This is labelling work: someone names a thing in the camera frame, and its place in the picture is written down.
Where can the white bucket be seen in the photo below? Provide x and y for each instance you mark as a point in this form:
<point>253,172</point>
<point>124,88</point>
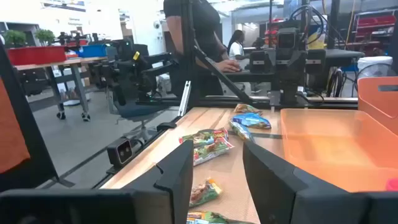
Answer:
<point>374,63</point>

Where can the silver metal bracket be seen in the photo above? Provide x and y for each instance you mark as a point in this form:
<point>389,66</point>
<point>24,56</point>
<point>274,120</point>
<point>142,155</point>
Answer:
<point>185,98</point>

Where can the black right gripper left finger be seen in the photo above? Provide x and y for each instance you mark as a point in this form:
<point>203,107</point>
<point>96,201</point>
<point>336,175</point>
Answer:
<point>180,186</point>

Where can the dark office chair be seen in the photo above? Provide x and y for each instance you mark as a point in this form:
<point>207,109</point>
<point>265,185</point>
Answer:
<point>136,109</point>

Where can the red shelf rack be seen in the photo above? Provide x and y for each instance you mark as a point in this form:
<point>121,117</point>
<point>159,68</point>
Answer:
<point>376,25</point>

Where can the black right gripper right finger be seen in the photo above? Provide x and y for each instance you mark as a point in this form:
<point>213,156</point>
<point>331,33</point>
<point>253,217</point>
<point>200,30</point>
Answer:
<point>267,186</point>

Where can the blue storage bin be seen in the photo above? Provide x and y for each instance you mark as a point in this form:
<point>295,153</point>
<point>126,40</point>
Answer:
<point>93,50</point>

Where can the black desk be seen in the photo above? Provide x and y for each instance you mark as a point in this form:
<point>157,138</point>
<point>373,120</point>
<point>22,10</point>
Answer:
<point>342,53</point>

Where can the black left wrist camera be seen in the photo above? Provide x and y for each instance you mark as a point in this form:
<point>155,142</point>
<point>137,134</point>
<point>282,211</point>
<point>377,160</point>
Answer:
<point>286,40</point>

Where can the black table clamp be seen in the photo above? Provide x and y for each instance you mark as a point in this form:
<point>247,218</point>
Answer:
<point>166,126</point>

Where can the red planter box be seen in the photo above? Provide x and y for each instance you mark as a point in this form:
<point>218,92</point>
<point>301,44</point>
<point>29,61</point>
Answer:
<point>37,55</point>

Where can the black frame brace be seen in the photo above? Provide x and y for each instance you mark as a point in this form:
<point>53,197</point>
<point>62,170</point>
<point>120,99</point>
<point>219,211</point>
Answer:
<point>31,140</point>

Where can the wooden workbench on castors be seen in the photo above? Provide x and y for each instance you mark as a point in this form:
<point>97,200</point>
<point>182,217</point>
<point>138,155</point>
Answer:
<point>77,84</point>

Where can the green potted shrub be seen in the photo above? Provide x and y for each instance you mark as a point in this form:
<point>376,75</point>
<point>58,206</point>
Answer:
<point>15,38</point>
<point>45,36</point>

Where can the person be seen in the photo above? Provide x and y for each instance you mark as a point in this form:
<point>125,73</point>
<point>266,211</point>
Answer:
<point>236,46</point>
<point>208,25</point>

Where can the blue green orange granola bar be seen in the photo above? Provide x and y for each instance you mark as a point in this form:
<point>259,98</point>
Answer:
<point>203,192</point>

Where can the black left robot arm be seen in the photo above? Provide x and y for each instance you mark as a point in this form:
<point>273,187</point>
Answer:
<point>290,87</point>

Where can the green red chocolate chip bar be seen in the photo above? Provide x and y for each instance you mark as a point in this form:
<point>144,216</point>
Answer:
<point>203,137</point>

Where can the orange panel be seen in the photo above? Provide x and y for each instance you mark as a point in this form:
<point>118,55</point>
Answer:
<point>9,130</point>

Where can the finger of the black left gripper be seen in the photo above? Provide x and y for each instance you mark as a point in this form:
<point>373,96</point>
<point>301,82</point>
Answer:
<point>315,62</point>
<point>261,62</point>

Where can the black table-level camera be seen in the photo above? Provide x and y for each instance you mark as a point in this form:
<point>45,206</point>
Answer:
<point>120,152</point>

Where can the yellow container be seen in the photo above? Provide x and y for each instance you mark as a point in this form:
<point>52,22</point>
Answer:
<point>315,42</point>

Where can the blue peanut butter granola bar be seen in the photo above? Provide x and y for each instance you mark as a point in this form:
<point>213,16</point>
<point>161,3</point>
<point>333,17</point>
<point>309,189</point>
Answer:
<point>241,130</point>

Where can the granola bar with red end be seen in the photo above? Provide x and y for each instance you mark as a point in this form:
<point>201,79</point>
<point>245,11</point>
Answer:
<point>211,152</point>

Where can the translucent orange plastic bin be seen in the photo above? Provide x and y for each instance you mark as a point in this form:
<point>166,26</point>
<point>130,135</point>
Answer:
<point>335,146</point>

